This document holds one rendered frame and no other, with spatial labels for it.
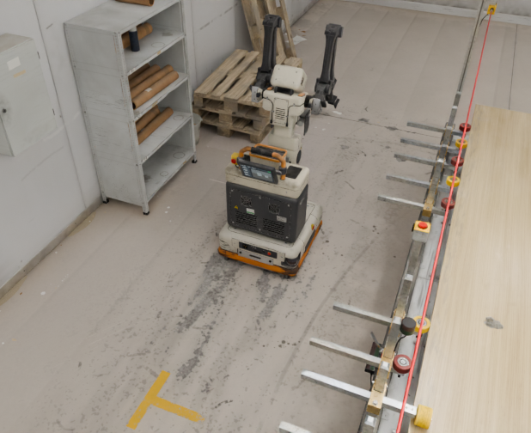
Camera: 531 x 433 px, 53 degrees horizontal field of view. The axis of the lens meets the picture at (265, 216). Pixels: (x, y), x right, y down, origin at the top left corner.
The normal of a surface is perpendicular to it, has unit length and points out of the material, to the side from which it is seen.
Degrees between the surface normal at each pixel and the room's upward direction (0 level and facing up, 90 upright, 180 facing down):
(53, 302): 0
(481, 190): 0
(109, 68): 90
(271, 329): 0
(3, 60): 90
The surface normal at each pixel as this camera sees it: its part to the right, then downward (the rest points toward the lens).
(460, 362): 0.01, -0.78
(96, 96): -0.37, 0.58
